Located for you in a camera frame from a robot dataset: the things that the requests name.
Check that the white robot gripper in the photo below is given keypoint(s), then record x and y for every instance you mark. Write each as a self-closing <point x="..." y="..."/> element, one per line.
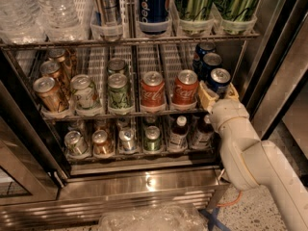
<point x="227" y="114"/>

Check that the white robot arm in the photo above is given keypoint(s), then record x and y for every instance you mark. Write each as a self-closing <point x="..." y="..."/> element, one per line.
<point x="251" y="162"/>

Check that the right red coca-cola can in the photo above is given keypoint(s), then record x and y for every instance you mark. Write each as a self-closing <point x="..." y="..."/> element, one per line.
<point x="185" y="87"/>

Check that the red coca-cola can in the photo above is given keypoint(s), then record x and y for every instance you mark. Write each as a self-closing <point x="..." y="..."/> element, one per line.
<point x="185" y="87"/>
<point x="152" y="89"/>

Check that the left red coca-cola can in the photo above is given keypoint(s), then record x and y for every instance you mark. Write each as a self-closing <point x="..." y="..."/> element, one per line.
<point x="152" y="89"/>

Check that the bottom green can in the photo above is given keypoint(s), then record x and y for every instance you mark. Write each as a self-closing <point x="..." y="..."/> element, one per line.
<point x="152" y="141"/>

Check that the right green tall can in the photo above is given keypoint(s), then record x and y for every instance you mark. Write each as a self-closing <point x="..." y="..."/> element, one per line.
<point x="236" y="10"/>

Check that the green tall can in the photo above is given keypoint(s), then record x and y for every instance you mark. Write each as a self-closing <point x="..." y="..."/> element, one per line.
<point x="236" y="10"/>
<point x="194" y="10"/>

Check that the left green tall can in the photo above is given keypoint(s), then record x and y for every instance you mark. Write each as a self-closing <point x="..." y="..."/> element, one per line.
<point x="194" y="10"/>

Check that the bottom silver blue can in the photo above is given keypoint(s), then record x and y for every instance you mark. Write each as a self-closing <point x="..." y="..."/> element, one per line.
<point x="127" y="139"/>

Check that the front green soda can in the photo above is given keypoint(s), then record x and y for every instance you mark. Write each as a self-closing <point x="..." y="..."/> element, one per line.
<point x="119" y="93"/>

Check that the rear green soda can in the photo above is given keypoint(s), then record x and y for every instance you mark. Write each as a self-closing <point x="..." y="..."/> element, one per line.
<point x="117" y="65"/>

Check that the tall blue pepsi can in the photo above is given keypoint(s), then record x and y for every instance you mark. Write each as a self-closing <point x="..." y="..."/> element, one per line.
<point x="153" y="16"/>

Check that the stainless steel fridge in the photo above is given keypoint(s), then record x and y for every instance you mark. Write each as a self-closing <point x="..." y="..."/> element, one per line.
<point x="268" y="65"/>

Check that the bottom gold can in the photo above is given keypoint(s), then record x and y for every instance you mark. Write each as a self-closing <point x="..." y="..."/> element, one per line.
<point x="102" y="145"/>

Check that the white green soda can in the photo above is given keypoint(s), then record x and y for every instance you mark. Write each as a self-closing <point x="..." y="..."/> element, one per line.
<point x="84" y="92"/>

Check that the bottom left silver can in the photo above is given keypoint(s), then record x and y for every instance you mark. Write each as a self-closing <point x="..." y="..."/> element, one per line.
<point x="75" y="143"/>

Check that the rear gold soda can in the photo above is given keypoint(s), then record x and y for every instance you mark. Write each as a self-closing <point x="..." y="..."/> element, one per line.
<point x="66" y="57"/>

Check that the gold soda can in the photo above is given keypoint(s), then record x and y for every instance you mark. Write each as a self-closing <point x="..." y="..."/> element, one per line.
<point x="55" y="70"/>
<point x="66" y="57"/>
<point x="51" y="95"/>

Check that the middle gold soda can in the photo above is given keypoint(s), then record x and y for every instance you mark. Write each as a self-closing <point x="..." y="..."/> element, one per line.
<point x="55" y="70"/>

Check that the front gold soda can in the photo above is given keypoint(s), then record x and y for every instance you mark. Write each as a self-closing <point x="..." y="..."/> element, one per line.
<point x="51" y="95"/>

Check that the fridge glass door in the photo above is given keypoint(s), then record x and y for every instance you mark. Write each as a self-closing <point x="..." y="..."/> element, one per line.
<point x="23" y="178"/>

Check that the right brown juice bottle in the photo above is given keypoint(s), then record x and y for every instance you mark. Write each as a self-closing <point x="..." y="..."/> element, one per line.
<point x="201" y="137"/>

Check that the brown juice bottle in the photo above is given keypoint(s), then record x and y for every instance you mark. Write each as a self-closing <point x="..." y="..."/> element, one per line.
<point x="201" y="137"/>
<point x="177" y="140"/>

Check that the left brown juice bottle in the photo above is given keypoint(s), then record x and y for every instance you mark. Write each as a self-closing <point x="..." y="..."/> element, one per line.
<point x="177" y="140"/>

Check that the blue tape cross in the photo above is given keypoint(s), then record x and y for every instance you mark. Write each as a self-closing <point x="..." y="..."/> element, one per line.
<point x="213" y="221"/>

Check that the clear plastic wrap bundle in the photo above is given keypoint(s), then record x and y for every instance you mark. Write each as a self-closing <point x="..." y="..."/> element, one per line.
<point x="167" y="217"/>

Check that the right clear water bottle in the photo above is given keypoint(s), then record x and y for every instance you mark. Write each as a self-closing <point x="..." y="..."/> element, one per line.
<point x="60" y="20"/>

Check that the clear water bottle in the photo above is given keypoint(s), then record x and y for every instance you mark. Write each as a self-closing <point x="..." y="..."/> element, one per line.
<point x="17" y="24"/>
<point x="60" y="20"/>

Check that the left clear water bottle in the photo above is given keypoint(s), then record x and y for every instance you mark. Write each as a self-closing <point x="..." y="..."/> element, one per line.
<point x="17" y="24"/>

